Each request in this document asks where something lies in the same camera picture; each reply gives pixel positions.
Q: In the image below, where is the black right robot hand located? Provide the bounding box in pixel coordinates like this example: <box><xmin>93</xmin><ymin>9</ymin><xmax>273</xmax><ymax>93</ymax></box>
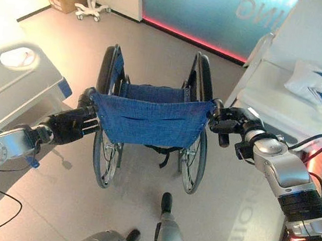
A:
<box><xmin>205</xmin><ymin>102</ymin><xmax>265</xmax><ymax>152</ymax></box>

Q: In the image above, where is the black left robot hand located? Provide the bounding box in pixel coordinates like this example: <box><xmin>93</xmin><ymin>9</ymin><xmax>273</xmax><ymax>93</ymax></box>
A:
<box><xmin>45</xmin><ymin>99</ymin><xmax>104</xmax><ymax>151</ymax></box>

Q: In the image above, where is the blue fabric wheelchair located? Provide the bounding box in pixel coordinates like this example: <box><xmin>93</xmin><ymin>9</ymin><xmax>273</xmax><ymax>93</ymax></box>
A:
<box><xmin>67</xmin><ymin>38</ymin><xmax>231</xmax><ymax>203</ymax></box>

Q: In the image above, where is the white hospital bed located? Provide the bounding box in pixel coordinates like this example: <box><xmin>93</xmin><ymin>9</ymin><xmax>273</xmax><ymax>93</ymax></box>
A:
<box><xmin>0</xmin><ymin>38</ymin><xmax>79</xmax><ymax>156</ymax></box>

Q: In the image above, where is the white and blue pillow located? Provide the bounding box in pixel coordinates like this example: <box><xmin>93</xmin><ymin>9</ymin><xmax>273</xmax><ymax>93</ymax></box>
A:
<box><xmin>281</xmin><ymin>58</ymin><xmax>322</xmax><ymax>107</ymax></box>

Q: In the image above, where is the red light strip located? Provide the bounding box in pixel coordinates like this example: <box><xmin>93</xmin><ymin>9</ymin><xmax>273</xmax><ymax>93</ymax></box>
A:
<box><xmin>138</xmin><ymin>15</ymin><xmax>251</xmax><ymax>64</ymax></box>

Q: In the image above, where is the white sofa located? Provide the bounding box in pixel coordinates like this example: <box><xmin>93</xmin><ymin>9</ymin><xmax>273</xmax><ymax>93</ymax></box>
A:
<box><xmin>220</xmin><ymin>0</ymin><xmax>322</xmax><ymax>149</ymax></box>

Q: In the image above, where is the blue glass counter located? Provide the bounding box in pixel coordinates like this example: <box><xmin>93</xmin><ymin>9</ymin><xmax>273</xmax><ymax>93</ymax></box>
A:
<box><xmin>128</xmin><ymin>0</ymin><xmax>299</xmax><ymax>73</ymax></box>

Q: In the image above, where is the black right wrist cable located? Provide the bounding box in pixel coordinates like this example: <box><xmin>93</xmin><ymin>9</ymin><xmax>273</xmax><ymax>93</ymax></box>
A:
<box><xmin>288</xmin><ymin>129</ymin><xmax>322</xmax><ymax>155</ymax></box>

